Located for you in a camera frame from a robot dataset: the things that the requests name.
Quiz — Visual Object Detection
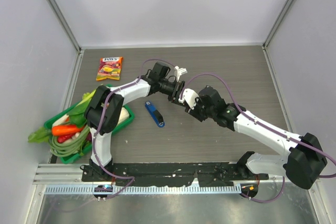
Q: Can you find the blue stapler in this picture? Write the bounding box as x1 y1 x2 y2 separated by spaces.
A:
145 101 165 127

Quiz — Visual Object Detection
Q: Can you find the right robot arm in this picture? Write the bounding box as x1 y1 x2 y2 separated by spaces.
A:
178 86 327 189

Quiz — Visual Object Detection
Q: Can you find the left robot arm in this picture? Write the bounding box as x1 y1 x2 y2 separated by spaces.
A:
85 61 187 182

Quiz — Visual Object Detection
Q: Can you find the napa cabbage toy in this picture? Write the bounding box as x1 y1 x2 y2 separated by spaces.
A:
117 107 130 126

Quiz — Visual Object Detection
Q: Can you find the candy snack bag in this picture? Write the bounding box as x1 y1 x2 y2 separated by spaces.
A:
96 57 123 81

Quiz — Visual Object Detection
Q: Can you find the white radish toy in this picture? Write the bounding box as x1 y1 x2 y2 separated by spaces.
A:
52 114 69 127

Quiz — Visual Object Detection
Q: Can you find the orange carrot toy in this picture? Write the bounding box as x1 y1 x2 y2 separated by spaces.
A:
51 124 83 136

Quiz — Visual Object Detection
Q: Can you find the green plastic tray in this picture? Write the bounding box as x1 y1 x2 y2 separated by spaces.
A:
44 102 134 164

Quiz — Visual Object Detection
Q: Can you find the red chili toy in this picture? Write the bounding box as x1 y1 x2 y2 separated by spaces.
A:
57 133 76 144

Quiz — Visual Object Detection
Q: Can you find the green leafy vegetable toy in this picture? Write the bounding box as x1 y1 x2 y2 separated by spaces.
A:
28 126 52 143

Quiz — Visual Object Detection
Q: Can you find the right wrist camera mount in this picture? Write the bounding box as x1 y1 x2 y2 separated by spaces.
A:
178 88 199 110

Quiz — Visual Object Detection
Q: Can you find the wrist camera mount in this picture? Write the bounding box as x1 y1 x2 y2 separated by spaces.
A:
178 88 199 110
174 66 188 81

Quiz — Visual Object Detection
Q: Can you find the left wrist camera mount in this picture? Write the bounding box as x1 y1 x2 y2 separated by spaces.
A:
174 66 188 81

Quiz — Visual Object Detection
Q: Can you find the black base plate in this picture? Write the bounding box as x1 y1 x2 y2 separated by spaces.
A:
80 162 269 187

